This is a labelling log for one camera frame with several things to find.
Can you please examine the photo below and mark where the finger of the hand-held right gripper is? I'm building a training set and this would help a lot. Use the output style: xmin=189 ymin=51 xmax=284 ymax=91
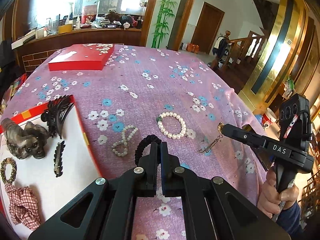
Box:
xmin=254 ymin=146 xmax=275 ymax=170
xmin=221 ymin=123 xmax=266 ymax=147

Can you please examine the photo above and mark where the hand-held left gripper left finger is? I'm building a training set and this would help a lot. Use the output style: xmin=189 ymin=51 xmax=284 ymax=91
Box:
xmin=28 ymin=141 xmax=159 ymax=240

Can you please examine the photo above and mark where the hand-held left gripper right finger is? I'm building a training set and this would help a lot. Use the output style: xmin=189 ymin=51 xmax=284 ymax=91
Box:
xmin=161 ymin=141 xmax=292 ymax=240

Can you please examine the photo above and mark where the black braided hair tie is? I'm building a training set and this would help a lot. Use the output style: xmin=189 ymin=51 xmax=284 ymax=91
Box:
xmin=134 ymin=134 xmax=160 ymax=167

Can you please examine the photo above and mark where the gold chain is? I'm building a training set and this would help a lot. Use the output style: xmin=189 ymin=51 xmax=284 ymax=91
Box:
xmin=199 ymin=122 xmax=225 ymax=154

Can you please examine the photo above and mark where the red box with white inside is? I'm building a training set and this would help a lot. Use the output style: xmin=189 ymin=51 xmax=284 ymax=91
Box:
xmin=0 ymin=95 xmax=103 ymax=233

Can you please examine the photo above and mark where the black leaf hair clip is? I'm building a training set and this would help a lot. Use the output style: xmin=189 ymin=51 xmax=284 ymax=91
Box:
xmin=53 ymin=141 xmax=65 ymax=178

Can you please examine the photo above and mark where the black hair claw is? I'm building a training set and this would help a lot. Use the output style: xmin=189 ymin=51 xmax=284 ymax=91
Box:
xmin=41 ymin=95 xmax=75 ymax=140

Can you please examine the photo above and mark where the grey fluffy scrunchie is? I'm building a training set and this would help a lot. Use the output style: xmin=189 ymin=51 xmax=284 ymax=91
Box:
xmin=1 ymin=118 xmax=50 ymax=160

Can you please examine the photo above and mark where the red plaid scrunchie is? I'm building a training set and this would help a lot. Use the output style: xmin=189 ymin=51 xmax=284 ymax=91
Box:
xmin=4 ymin=182 xmax=42 ymax=230

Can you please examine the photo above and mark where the leopard print hair tie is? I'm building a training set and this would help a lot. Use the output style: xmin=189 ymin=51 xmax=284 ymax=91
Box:
xmin=0 ymin=157 xmax=17 ymax=183

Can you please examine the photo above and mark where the person's right forearm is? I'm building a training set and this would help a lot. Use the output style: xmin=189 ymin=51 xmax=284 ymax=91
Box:
xmin=274 ymin=201 xmax=312 ymax=240

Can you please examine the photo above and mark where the person's right hand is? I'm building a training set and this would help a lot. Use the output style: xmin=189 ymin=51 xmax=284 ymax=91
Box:
xmin=257 ymin=169 xmax=300 ymax=218

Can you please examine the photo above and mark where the wooden chair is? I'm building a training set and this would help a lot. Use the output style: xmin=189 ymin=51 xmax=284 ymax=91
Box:
xmin=297 ymin=170 xmax=320 ymax=220

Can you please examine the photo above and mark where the gold pillar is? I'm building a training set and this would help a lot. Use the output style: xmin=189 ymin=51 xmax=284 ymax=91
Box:
xmin=237 ymin=0 xmax=308 ymax=113

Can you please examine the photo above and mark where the wooden stair railing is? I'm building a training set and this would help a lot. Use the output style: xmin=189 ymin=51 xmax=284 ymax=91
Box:
xmin=210 ymin=30 xmax=268 ymax=71

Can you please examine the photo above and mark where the brown wooden door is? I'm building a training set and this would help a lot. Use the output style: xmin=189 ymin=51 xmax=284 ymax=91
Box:
xmin=190 ymin=2 xmax=225 ymax=55

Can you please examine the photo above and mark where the red floral box lid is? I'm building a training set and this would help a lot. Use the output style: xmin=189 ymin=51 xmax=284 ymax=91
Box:
xmin=48 ymin=44 xmax=115 ymax=72

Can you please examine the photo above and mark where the wooden counter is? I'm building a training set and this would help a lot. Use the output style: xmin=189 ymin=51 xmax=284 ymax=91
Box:
xmin=12 ymin=27 xmax=142 ymax=77

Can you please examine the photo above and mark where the yellow box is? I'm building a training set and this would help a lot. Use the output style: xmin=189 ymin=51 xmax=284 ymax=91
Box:
xmin=58 ymin=23 xmax=73 ymax=34

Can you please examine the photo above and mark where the glass jar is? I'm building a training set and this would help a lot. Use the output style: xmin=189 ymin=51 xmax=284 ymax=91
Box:
xmin=45 ymin=17 xmax=59 ymax=35

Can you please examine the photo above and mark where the white flat box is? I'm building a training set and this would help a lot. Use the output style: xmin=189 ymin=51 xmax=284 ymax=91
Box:
xmin=11 ymin=30 xmax=37 ymax=50

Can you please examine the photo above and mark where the small pale bead bracelet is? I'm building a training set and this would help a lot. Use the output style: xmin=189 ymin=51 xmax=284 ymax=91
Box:
xmin=112 ymin=125 xmax=139 ymax=157

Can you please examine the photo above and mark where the large white pearl bracelet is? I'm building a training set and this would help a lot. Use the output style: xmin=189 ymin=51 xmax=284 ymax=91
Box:
xmin=157 ymin=112 xmax=187 ymax=140

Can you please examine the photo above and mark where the dark jacket on post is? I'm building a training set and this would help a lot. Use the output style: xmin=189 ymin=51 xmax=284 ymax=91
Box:
xmin=212 ymin=36 xmax=234 ymax=62

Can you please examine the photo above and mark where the bamboo wall painting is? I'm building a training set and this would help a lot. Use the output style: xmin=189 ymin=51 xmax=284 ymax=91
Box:
xmin=151 ymin=0 xmax=180 ymax=48

